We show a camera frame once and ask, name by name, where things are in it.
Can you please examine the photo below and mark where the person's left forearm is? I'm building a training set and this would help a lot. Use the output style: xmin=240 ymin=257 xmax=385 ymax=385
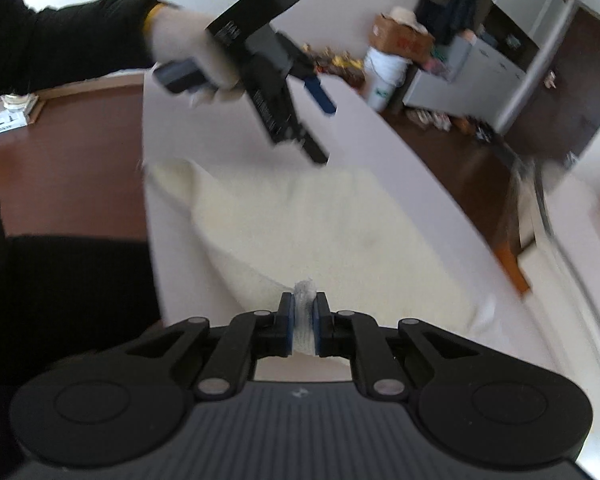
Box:
xmin=0 ymin=0 xmax=162 ymax=97

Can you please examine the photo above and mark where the white low cabinet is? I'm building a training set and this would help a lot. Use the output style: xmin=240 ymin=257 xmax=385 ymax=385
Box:
xmin=405 ymin=34 xmax=529 ymax=112

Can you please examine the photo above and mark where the clear drinking glass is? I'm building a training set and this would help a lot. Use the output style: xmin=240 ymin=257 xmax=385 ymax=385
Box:
xmin=2 ymin=92 xmax=36 ymax=112

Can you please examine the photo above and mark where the pile of colourful snack packets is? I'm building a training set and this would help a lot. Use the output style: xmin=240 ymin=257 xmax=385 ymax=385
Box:
xmin=302 ymin=42 xmax=366 ymax=89

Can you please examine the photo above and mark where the person's left hand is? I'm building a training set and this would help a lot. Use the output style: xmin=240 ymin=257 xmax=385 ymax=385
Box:
xmin=142 ymin=4 xmax=246 ymax=108

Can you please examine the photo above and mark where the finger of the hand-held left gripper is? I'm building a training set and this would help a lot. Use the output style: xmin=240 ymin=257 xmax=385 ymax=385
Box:
xmin=274 ymin=122 xmax=330 ymax=165
xmin=279 ymin=34 xmax=339 ymax=117

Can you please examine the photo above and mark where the white printed card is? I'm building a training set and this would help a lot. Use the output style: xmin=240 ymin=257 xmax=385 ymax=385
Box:
xmin=0 ymin=108 xmax=37 ymax=137

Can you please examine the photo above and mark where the cream towel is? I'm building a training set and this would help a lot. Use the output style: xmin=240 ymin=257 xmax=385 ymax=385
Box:
xmin=142 ymin=157 xmax=499 ymax=369

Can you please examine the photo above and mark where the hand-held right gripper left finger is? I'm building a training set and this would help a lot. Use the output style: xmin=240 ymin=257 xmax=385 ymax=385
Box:
xmin=124 ymin=291 xmax=296 ymax=399

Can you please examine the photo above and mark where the white desk with glass top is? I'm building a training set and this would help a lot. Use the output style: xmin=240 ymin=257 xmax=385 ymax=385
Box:
xmin=497 ymin=152 xmax=600 ymax=461

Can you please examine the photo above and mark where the printed cardboard box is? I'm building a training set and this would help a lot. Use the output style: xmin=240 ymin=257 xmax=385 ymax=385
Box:
xmin=371 ymin=11 xmax=436 ymax=66

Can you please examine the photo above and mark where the white plastic bucket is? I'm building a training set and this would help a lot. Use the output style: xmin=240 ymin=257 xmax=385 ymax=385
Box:
xmin=363 ymin=47 xmax=410 ymax=112

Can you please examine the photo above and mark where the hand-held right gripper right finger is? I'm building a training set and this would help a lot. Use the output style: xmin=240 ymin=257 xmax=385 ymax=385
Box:
xmin=313 ymin=293 xmax=476 ymax=401

